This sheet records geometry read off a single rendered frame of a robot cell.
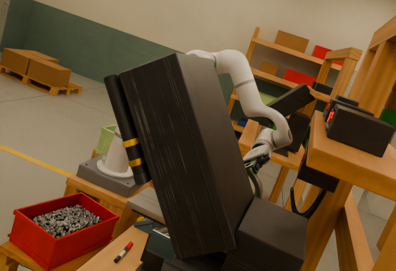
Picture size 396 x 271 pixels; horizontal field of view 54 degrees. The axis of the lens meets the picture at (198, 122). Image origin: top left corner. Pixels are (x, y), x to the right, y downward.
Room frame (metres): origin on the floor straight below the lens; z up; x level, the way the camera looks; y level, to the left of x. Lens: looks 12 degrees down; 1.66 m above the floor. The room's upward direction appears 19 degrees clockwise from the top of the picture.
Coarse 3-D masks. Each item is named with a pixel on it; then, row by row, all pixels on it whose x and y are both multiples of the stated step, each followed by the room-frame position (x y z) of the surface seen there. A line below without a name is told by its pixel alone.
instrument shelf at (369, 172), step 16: (320, 112) 1.55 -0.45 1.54; (320, 128) 1.03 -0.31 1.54; (320, 144) 0.78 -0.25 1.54; (336, 144) 0.85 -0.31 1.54; (320, 160) 0.72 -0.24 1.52; (336, 160) 0.71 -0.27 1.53; (352, 160) 0.72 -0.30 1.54; (368, 160) 0.78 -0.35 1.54; (384, 160) 0.86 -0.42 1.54; (336, 176) 0.71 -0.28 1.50; (352, 176) 0.70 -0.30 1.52; (368, 176) 0.70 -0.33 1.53; (384, 176) 0.69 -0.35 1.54; (384, 192) 0.69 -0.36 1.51
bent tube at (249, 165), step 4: (248, 164) 1.37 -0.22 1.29; (252, 164) 1.33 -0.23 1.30; (248, 168) 1.34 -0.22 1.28; (248, 172) 1.35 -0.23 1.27; (252, 172) 1.35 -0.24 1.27; (252, 176) 1.35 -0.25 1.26; (256, 176) 1.35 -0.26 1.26; (252, 180) 1.35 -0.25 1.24; (256, 180) 1.35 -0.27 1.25; (260, 180) 1.36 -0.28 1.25; (256, 184) 1.35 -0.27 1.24; (260, 184) 1.35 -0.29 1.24; (256, 188) 1.35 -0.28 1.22; (260, 188) 1.35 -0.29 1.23; (256, 192) 1.35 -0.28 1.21; (260, 192) 1.35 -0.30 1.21; (256, 196) 1.35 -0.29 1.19; (260, 196) 1.35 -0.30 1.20
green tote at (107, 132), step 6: (108, 126) 2.37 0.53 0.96; (114, 126) 2.43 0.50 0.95; (102, 132) 2.30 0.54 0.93; (108, 132) 2.28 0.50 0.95; (102, 138) 2.30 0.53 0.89; (108, 138) 2.28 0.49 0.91; (102, 144) 2.29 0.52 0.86; (108, 144) 2.28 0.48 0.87; (96, 150) 2.30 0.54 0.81; (102, 150) 2.28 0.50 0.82
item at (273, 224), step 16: (256, 208) 1.11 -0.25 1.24; (272, 208) 1.16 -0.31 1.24; (240, 224) 0.96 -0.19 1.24; (256, 224) 0.99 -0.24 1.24; (272, 224) 1.03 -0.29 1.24; (288, 224) 1.07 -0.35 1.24; (304, 224) 1.11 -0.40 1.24; (240, 240) 0.92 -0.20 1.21; (256, 240) 0.91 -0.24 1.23; (272, 240) 0.93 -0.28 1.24; (288, 240) 0.96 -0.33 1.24; (304, 240) 1.00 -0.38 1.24; (240, 256) 0.92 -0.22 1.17; (256, 256) 0.91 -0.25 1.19; (272, 256) 0.90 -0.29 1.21; (288, 256) 0.89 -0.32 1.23; (304, 256) 0.90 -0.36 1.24
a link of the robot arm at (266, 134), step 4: (268, 128) 1.64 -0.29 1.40; (260, 132) 1.64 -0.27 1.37; (264, 132) 1.61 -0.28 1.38; (268, 132) 1.59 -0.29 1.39; (272, 132) 1.57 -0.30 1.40; (260, 136) 1.57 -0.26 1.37; (264, 136) 1.56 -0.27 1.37; (268, 136) 1.56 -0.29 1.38; (272, 136) 1.55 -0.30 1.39; (256, 140) 1.54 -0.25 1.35; (268, 140) 1.54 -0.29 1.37; (272, 140) 1.55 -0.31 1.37; (272, 144) 1.54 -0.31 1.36; (276, 148) 1.56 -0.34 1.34
